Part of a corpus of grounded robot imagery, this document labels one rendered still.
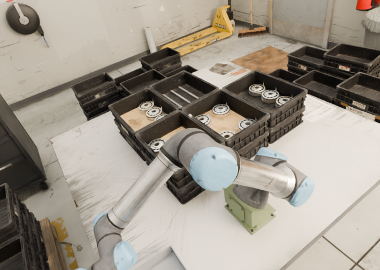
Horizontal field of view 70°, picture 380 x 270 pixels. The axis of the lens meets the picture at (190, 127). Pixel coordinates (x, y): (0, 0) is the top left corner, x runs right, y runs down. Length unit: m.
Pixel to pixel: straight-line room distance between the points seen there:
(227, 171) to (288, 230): 0.60
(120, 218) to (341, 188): 0.99
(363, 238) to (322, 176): 0.79
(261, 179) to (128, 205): 0.42
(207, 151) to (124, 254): 0.37
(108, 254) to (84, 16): 3.91
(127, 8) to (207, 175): 4.12
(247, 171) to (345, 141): 0.94
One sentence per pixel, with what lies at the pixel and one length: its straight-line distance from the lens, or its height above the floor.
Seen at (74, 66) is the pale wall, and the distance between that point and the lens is 4.58.
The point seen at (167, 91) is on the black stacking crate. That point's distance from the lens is 1.95.
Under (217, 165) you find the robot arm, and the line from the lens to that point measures 0.71.
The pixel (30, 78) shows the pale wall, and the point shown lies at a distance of 4.54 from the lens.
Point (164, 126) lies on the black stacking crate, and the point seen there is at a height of 0.88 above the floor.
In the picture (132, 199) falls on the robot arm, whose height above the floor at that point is 1.13.
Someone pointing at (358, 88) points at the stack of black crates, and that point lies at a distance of 2.58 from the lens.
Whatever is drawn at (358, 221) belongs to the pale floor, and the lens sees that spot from 2.24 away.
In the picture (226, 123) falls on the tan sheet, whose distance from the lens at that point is 1.56.
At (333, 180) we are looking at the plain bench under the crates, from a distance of 1.48.
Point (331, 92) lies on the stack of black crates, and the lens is 2.69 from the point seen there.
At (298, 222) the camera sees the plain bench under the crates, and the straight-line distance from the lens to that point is 1.30.
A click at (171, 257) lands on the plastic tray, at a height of 0.70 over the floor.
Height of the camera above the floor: 1.79
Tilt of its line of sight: 37 degrees down
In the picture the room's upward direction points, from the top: 12 degrees counter-clockwise
